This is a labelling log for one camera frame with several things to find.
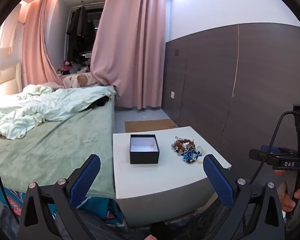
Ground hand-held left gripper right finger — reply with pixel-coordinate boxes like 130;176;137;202
202;154;287;240

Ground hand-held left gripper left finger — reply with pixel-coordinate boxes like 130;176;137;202
18;154;102;240

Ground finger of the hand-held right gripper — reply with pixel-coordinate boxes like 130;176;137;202
249;145;300;171

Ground black jewelry box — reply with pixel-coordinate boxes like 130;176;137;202
129;134;160;165

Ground person's right hand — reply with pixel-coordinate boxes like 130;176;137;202
274;169;300;213

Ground clear plastic bag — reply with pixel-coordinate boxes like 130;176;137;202
196;145;208;165

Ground teal printed mattress side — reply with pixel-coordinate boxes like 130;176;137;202
0;177;121;225

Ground bed with green sheet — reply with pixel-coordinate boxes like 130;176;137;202
0;85;117;198

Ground white low table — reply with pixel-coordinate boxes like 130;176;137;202
112;126;232;221

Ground black cloth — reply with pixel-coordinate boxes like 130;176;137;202
86;96;111;111

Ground brown cardboard sheet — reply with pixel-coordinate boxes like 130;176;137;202
124;119;178;133

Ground pale green duvet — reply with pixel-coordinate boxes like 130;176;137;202
0;84;117;140

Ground printed cartoon pillow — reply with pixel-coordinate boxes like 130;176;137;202
61;72;101;88

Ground pile of plush toys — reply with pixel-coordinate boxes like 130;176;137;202
55;60;91;77

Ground beige padded headboard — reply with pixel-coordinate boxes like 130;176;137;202
0;62;23;96

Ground wide pink curtain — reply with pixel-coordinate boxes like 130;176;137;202
90;0;167;110

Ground narrow pink curtain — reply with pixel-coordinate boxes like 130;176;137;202
21;0;66;88

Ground dark hanging clothes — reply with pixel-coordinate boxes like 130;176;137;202
65;5;97;63

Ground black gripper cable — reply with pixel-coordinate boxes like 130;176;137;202
242;111;297;230

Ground brown bead bracelet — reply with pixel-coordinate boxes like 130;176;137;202
174;140;197;155

